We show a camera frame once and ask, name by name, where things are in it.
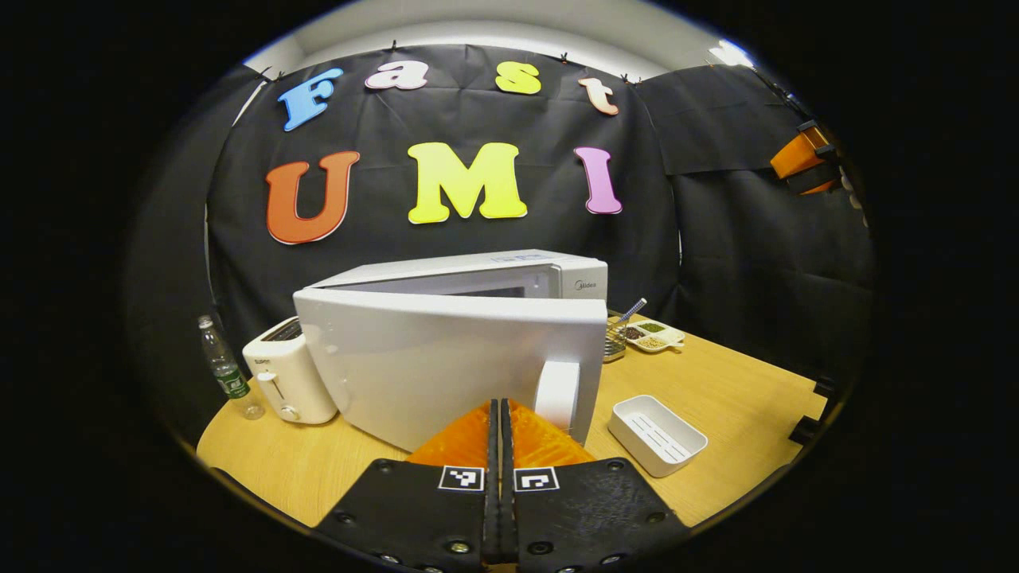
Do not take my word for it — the white microwave oven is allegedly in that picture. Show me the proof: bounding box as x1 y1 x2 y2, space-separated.
293 250 609 453

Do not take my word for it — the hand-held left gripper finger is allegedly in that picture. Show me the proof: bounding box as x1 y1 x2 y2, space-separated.
314 398 501 570
500 398 692 572

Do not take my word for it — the white toaster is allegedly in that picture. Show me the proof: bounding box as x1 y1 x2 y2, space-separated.
242 316 338 425

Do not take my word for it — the white plastic tray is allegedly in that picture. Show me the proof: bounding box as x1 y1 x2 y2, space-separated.
608 395 709 478

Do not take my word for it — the white divided seasoning dish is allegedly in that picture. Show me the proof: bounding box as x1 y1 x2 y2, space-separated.
623 320 685 353

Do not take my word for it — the clear plastic water bottle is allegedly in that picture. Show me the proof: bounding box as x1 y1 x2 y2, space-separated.
197 314 265 420

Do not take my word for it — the small ceiling light panel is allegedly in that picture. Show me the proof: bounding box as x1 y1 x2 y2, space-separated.
709 40 753 68

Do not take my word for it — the metal wire basket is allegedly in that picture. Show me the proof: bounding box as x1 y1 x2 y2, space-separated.
603 314 630 364

